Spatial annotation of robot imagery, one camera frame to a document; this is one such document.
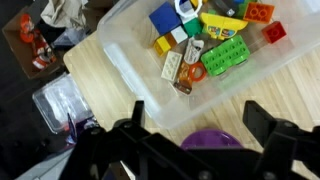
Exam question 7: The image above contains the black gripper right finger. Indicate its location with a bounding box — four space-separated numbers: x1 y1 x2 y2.
242 100 320 180

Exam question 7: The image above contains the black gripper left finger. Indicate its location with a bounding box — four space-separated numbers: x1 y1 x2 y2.
59 101 214 180

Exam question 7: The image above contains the purple plastic bowl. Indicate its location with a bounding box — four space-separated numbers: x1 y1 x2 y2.
180 129 241 149

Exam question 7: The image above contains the orange tape roll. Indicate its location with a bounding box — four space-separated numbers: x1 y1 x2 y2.
189 62 207 82

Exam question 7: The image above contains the clear plastic storage container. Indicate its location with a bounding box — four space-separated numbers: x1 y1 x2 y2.
97 0 320 129

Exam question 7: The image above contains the white toy brick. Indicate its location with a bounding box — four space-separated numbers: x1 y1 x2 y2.
161 51 182 81

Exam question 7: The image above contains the green toy truck base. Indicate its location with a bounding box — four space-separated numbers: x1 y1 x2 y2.
201 35 251 76

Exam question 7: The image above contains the yellow toy block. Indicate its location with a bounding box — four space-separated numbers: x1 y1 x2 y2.
153 36 171 56

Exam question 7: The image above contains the red toy block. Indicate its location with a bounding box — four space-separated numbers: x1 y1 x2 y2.
261 21 287 44

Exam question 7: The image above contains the yellow toy vehicle piece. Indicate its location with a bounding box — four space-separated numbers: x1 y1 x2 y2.
200 13 248 40

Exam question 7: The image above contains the orange toy block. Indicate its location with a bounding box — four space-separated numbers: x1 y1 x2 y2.
243 2 275 24

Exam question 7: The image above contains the blue toy block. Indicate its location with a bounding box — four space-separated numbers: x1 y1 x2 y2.
149 2 182 35

